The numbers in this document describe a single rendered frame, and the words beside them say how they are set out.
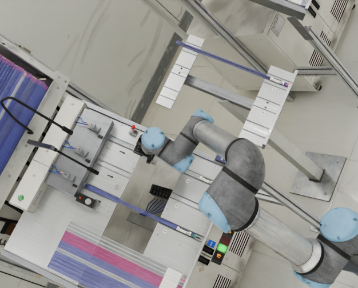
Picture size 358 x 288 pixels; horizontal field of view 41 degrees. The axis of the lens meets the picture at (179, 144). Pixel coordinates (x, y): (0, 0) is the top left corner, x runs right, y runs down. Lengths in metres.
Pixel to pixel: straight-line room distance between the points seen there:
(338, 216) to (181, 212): 0.65
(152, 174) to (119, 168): 0.53
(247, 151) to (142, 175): 1.30
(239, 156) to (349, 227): 0.43
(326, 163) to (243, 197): 1.40
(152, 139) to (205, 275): 0.99
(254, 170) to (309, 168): 1.26
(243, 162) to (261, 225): 0.19
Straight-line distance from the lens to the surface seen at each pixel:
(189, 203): 1.95
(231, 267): 2.55
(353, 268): 1.76
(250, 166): 1.30
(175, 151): 1.65
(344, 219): 1.56
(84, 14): 3.79
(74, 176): 1.95
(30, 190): 1.98
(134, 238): 2.40
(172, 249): 1.93
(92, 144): 1.98
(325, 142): 2.75
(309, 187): 2.65
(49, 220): 2.02
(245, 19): 2.69
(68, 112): 2.02
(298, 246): 1.48
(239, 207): 1.31
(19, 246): 2.05
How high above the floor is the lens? 2.07
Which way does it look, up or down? 36 degrees down
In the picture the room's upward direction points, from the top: 55 degrees counter-clockwise
